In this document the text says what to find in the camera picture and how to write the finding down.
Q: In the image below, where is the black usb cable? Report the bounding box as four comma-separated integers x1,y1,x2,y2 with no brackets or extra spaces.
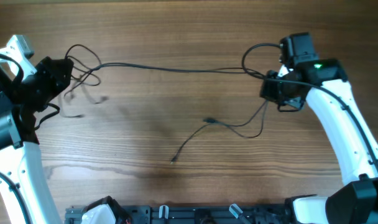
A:
170,99,269,165
64,62,266,97
57,44,111,119

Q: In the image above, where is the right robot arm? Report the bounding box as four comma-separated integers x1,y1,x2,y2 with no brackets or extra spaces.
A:
260,33,378,223

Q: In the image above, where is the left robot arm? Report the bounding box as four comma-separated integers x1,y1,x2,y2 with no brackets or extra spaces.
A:
0,54,74,223

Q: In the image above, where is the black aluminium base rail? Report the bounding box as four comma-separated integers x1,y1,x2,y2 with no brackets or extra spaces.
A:
64,203,302,224

